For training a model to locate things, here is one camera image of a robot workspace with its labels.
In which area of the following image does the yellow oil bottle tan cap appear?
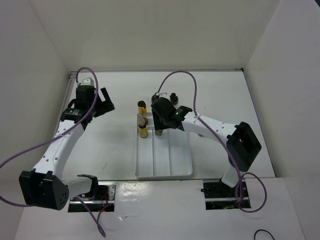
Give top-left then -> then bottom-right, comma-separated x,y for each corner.
138,117 -> 148,138

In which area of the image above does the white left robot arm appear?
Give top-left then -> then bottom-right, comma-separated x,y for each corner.
19,84 -> 115,210

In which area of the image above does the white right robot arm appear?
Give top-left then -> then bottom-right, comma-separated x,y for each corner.
151,97 -> 262,197

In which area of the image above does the black top shaker white spice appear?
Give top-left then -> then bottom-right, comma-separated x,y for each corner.
169,92 -> 179,106

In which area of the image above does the black top shaker brown spice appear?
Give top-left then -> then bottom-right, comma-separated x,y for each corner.
151,92 -> 161,104

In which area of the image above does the gold capped glass grinder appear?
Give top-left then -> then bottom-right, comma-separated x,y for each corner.
137,100 -> 148,124

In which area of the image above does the white plastic organizer tray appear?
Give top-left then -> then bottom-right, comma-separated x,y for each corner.
135,112 -> 193,180

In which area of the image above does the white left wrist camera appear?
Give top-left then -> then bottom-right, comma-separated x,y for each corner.
79,77 -> 95,87

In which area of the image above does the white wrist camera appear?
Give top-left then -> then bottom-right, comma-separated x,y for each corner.
155,92 -> 168,98
79,77 -> 95,87

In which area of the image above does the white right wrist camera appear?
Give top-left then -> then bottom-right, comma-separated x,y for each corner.
155,92 -> 168,98

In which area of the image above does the aluminium table edge rail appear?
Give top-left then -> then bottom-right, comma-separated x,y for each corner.
39,71 -> 76,182

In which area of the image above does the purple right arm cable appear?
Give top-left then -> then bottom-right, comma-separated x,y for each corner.
157,70 -> 267,213

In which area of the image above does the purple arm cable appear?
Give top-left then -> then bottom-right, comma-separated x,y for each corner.
0,66 -> 107,238
157,70 -> 267,213

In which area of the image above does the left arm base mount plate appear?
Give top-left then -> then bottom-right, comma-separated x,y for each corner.
67,181 -> 116,213

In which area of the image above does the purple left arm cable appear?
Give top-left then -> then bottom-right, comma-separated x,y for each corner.
0,66 -> 107,238

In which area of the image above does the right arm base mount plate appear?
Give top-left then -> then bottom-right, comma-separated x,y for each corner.
200,180 -> 239,211

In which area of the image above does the black cable on floor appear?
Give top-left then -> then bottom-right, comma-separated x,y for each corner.
254,229 -> 276,240

